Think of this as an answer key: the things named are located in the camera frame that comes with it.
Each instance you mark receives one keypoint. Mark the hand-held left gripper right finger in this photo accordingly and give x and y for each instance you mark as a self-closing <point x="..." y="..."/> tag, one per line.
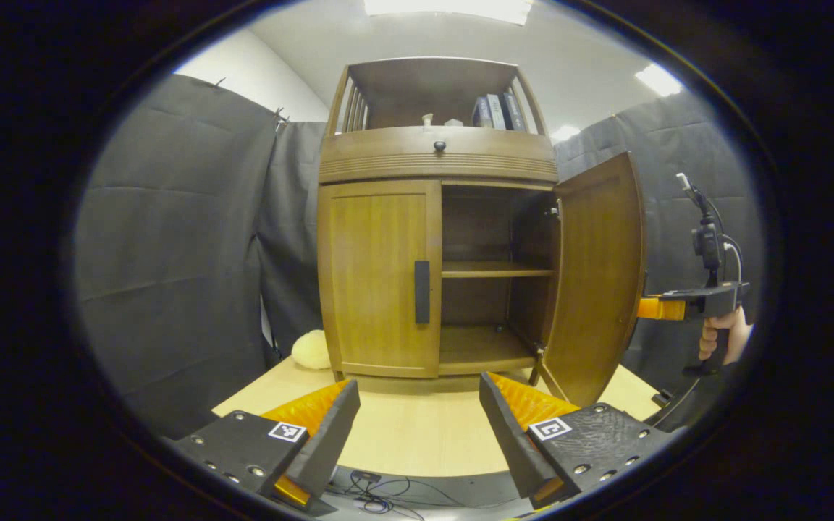
<point x="507" y="434"/>

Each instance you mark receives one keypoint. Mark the wooden shoe cabinet door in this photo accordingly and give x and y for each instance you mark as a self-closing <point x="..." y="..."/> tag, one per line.
<point x="598" y="275"/>
<point x="373" y="275"/>

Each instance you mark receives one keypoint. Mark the wooden cabinet drawer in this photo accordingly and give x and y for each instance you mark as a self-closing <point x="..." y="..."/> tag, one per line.
<point x="388" y="155"/>

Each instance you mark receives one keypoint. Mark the wooden double-door shoe cabinet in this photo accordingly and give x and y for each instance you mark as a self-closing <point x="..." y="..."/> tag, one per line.
<point x="424" y="87"/>

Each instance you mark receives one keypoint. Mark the rectangular ceiling light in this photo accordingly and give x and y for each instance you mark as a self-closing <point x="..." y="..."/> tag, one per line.
<point x="658" y="79"/>

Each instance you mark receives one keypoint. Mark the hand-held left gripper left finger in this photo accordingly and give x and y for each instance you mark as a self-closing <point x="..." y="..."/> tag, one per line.
<point x="330" y="434"/>

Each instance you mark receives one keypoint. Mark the pale upright book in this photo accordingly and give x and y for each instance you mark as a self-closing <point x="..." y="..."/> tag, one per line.
<point x="496" y="112"/>

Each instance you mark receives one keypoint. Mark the wooden inner cabinet shelf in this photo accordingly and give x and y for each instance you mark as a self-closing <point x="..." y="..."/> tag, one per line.
<point x="493" y="270"/>

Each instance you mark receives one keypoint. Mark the large ceiling light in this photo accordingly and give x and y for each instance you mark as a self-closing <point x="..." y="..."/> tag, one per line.
<point x="453" y="7"/>

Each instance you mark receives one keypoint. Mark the dark upright book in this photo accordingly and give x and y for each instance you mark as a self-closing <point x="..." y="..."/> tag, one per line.
<point x="512" y="112"/>
<point x="481" y="113"/>

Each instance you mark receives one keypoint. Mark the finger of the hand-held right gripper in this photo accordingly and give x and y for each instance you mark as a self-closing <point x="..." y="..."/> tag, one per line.
<point x="659" y="309"/>

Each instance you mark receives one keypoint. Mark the pale yellow plush toy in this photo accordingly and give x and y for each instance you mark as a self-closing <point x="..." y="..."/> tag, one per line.
<point x="310" y="349"/>

